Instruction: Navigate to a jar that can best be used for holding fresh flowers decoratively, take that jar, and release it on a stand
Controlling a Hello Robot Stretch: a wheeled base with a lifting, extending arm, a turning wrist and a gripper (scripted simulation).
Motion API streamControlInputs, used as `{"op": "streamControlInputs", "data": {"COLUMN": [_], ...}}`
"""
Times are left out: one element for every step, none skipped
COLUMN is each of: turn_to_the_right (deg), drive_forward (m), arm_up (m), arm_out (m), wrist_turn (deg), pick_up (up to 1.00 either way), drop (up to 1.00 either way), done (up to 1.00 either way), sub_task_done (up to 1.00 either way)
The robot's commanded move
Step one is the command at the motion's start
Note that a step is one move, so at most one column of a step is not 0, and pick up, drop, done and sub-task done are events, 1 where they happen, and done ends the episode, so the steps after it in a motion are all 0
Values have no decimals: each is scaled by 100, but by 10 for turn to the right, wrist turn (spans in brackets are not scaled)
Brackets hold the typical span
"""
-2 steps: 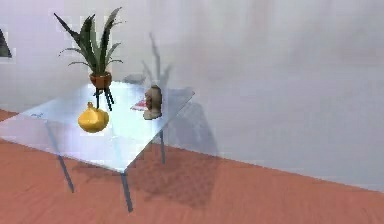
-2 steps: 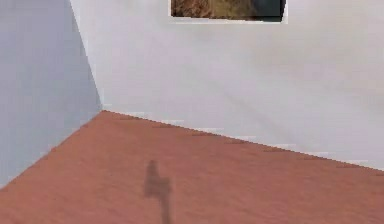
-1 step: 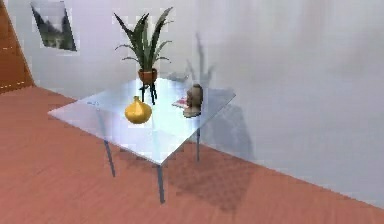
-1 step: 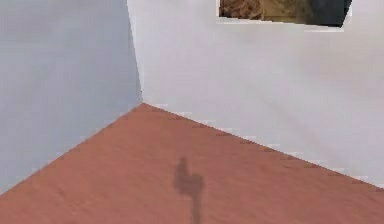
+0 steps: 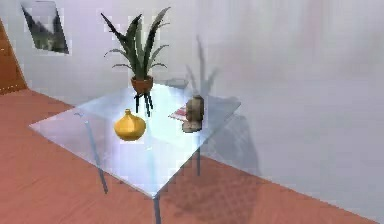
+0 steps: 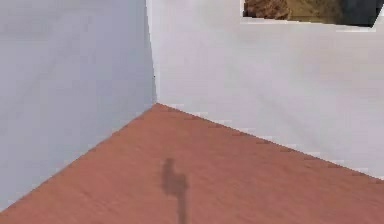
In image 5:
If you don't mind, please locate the framed landscape picture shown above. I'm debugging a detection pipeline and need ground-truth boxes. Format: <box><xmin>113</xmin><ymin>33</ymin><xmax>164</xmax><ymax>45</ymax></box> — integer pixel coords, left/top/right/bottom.
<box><xmin>20</xmin><ymin>0</ymin><xmax>70</xmax><ymax>55</ymax></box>

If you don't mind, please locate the green house plant in brown pot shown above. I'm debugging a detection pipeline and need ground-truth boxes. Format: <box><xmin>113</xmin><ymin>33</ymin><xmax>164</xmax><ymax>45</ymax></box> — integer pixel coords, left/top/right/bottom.
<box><xmin>100</xmin><ymin>6</ymin><xmax>172</xmax><ymax>118</ymax></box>

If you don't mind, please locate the glass table with metal legs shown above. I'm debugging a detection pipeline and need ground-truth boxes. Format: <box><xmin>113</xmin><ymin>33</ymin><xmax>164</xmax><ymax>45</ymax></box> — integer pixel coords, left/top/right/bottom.
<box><xmin>28</xmin><ymin>82</ymin><xmax>242</xmax><ymax>224</ymax></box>

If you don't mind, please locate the yellow round vase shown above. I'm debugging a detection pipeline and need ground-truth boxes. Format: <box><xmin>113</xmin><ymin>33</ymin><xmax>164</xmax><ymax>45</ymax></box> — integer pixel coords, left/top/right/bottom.
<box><xmin>113</xmin><ymin>108</ymin><xmax>147</xmax><ymax>142</ymax></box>

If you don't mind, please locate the brown wooden door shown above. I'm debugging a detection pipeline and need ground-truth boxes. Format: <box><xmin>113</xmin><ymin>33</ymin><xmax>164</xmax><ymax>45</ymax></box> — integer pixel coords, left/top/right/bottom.
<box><xmin>0</xmin><ymin>18</ymin><xmax>29</xmax><ymax>96</ymax></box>

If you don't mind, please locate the red and white book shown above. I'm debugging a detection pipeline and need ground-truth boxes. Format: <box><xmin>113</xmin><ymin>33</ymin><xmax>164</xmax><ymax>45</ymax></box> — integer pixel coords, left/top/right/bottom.
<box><xmin>168</xmin><ymin>106</ymin><xmax>188</xmax><ymax>122</ymax></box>

